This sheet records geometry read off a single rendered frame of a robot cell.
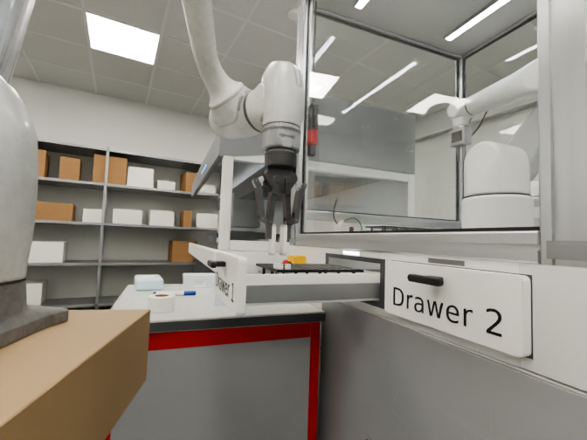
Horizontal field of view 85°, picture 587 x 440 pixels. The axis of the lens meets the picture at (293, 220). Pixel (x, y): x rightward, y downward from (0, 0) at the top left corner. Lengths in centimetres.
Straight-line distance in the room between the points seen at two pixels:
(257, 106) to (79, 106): 448
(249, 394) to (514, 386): 64
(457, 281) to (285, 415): 65
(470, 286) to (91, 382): 51
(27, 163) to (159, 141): 468
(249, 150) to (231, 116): 82
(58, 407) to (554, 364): 53
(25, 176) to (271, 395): 80
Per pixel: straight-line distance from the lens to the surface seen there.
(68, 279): 494
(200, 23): 79
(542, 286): 54
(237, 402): 98
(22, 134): 43
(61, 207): 452
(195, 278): 135
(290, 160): 73
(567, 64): 58
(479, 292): 58
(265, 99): 77
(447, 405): 69
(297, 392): 103
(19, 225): 41
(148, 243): 490
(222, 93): 84
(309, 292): 69
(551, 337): 55
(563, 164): 54
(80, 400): 35
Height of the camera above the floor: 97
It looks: 4 degrees up
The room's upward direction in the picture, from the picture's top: 2 degrees clockwise
